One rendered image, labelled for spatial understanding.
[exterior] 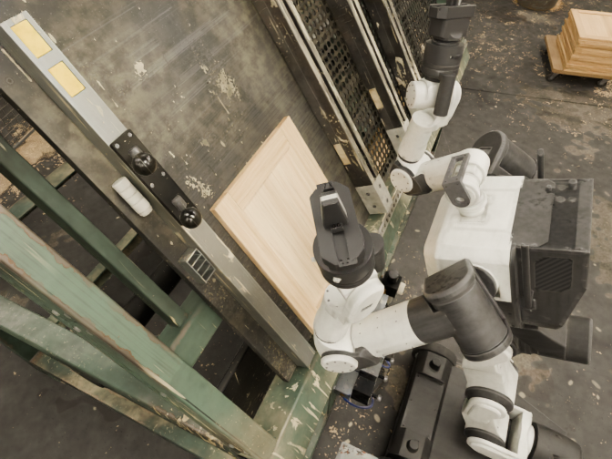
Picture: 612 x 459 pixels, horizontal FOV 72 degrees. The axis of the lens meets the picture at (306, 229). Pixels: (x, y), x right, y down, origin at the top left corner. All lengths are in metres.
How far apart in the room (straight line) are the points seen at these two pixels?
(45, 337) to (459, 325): 1.21
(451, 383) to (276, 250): 1.19
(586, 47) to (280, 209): 3.41
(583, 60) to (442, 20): 3.19
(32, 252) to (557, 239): 0.87
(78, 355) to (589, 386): 2.16
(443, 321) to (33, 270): 0.67
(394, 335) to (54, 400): 1.83
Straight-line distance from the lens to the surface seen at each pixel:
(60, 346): 1.51
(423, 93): 1.10
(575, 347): 1.21
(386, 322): 0.86
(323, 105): 1.27
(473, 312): 0.79
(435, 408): 1.95
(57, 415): 2.35
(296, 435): 1.17
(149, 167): 0.71
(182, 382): 0.89
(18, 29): 0.83
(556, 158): 3.49
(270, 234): 1.07
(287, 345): 1.10
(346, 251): 0.53
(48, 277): 0.75
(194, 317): 0.99
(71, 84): 0.83
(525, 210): 0.93
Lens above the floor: 2.00
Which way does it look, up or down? 51 degrees down
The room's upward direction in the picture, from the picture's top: straight up
